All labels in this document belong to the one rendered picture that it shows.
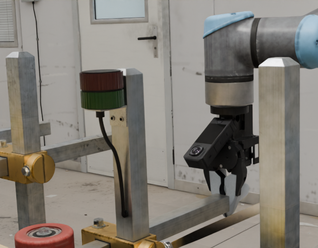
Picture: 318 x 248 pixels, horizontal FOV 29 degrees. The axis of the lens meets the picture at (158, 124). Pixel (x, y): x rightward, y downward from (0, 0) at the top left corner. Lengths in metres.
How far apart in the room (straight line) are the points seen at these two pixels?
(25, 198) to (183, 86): 3.18
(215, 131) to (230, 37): 0.17
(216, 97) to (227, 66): 0.06
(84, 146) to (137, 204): 0.33
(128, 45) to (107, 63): 0.26
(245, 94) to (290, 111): 0.40
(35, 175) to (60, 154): 0.13
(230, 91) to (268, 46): 0.10
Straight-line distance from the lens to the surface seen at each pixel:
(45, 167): 1.06
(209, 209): 1.12
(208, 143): 1.10
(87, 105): 0.83
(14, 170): 1.09
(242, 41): 1.09
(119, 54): 4.58
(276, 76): 0.71
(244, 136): 1.17
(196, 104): 4.15
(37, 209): 1.10
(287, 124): 0.72
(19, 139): 1.07
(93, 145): 1.23
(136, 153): 0.89
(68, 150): 1.18
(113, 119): 0.88
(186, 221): 1.07
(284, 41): 1.07
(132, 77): 0.87
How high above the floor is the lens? 1.19
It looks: 9 degrees down
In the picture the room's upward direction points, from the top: 2 degrees counter-clockwise
